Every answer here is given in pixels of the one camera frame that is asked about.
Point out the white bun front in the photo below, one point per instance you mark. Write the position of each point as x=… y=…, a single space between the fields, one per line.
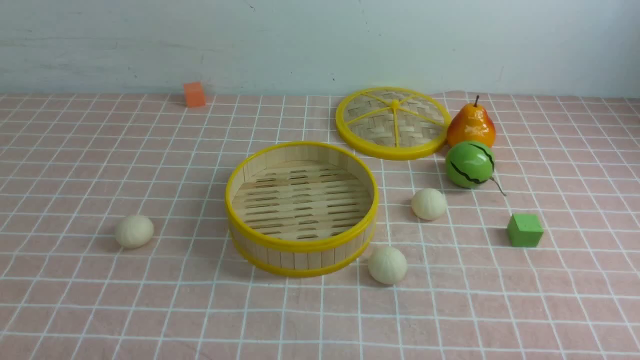
x=387 y=265

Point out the white bun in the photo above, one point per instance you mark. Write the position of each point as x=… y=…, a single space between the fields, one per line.
x=387 y=265
x=134 y=231
x=429 y=204

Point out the bamboo steamer tray yellow rim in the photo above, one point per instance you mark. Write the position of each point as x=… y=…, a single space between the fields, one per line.
x=302 y=209

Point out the woven steamer lid yellow rim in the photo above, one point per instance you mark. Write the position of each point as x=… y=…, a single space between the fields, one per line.
x=392 y=123

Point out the green toy watermelon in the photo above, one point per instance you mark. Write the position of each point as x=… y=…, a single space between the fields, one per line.
x=470 y=164

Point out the orange cube block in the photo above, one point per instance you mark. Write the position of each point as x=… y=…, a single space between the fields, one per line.
x=194 y=95

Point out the orange yellow toy pear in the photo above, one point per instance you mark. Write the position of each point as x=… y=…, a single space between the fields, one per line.
x=472 y=123

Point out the green cube block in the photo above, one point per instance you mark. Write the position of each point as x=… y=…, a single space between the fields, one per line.
x=524 y=230

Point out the pink checkered tablecloth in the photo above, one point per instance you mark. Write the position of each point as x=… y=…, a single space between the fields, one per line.
x=73 y=166

